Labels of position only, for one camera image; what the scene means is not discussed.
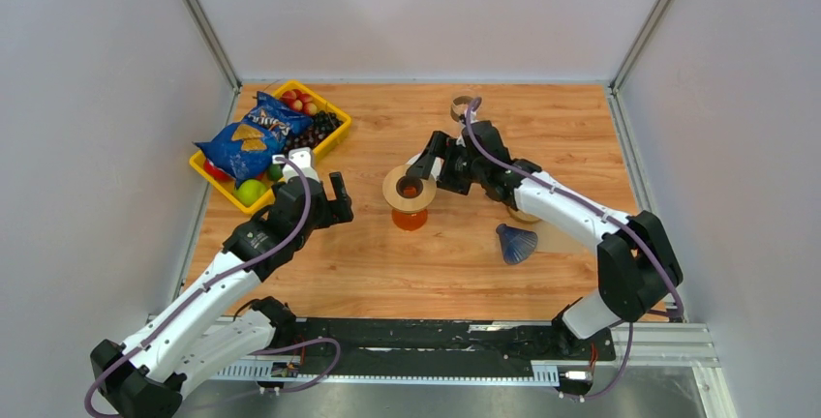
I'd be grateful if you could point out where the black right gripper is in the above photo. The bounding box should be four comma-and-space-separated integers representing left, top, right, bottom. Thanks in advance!
406, 131, 486, 196

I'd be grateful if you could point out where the blue glass dripper cone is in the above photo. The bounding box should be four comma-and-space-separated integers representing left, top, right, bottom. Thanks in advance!
496, 224, 538, 265

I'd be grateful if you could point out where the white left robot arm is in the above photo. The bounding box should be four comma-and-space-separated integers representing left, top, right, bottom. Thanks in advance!
84, 167, 353, 417

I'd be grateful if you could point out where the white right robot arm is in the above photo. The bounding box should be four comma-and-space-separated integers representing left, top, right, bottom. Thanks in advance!
407, 121, 684, 358

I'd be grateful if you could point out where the white paper coffee filter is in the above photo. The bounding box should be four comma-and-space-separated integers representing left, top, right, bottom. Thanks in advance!
405, 152, 442, 182

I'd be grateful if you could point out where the brown paper coffee filter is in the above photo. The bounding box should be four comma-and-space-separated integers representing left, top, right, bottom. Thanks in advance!
532, 221, 587, 254

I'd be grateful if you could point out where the orange glass carafe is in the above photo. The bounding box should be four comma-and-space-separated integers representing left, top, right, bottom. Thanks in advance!
391, 209, 428, 231

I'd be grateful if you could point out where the green lime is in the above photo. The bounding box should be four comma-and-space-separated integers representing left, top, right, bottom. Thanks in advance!
265, 163, 284, 183

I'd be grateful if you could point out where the clear glass carafe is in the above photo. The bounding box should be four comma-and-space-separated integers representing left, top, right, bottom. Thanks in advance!
449, 89, 482, 145

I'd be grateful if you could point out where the dark grapes bunch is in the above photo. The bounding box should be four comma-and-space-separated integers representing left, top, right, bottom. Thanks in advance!
283, 111, 343, 155

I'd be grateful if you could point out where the green apple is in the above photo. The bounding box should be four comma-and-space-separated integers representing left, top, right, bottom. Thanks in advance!
233, 179, 268, 207

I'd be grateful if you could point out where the blue chips bag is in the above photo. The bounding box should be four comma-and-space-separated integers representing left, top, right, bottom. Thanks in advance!
194, 91, 313, 185

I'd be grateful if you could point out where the red apples bunch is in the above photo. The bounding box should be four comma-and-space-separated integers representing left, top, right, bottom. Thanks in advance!
280, 89, 319, 116

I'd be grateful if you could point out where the yellow plastic tray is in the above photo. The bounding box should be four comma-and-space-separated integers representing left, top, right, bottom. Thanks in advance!
189, 80, 352, 215

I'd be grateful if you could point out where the red fruit under bag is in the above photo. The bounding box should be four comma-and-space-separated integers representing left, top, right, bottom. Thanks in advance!
202, 159, 233, 182

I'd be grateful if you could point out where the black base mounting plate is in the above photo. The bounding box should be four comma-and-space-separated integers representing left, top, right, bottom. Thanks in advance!
231, 296, 617, 379

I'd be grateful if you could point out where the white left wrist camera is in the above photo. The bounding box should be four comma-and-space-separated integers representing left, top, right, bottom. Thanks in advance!
272, 147, 320, 182

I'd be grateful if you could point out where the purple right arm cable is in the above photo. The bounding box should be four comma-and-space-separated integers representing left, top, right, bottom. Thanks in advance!
463, 97, 686, 402

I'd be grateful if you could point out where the aluminium frame rail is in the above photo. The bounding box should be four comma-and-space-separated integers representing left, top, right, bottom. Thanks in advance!
115, 321, 723, 418

